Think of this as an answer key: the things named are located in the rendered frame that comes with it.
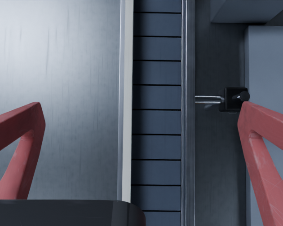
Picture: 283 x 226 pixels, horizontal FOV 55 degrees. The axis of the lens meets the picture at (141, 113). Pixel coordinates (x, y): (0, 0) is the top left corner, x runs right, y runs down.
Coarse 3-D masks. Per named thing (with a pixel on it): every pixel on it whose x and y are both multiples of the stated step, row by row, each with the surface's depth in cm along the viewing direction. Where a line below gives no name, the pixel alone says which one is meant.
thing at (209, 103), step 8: (224, 88) 34; (232, 88) 33; (240, 88) 33; (200, 96) 34; (208, 96) 34; (216, 96) 34; (224, 96) 33; (232, 96) 33; (240, 96) 31; (248, 96) 31; (208, 104) 44; (216, 104) 40; (224, 104) 33; (232, 104) 33; (240, 104) 33; (232, 112) 34
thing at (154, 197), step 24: (144, 0) 43; (168, 0) 43; (144, 24) 43; (168, 24) 43; (144, 48) 42; (168, 48) 43; (144, 72) 42; (168, 72) 42; (144, 96) 42; (168, 96) 42; (144, 120) 42; (168, 120) 42; (144, 144) 42; (168, 144) 42; (144, 168) 41; (168, 168) 41; (144, 192) 41; (168, 192) 41; (168, 216) 41
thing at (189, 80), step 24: (192, 0) 35; (192, 24) 34; (192, 48) 34; (192, 72) 34; (192, 96) 34; (192, 120) 34; (192, 144) 34; (192, 168) 33; (192, 192) 33; (192, 216) 33
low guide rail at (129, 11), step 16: (128, 0) 39; (128, 16) 39; (128, 32) 39; (128, 48) 39; (128, 64) 39; (128, 80) 39; (128, 96) 38; (128, 112) 38; (128, 128) 38; (128, 144) 38; (128, 160) 38; (128, 176) 38; (128, 192) 38
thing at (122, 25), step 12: (120, 0) 43; (120, 12) 43; (120, 24) 43; (120, 36) 43; (120, 48) 43; (120, 60) 42; (120, 72) 42; (120, 84) 42; (120, 96) 42; (120, 108) 42; (120, 120) 42; (120, 132) 42; (120, 144) 42; (120, 156) 42; (120, 168) 41; (120, 180) 41; (120, 192) 41
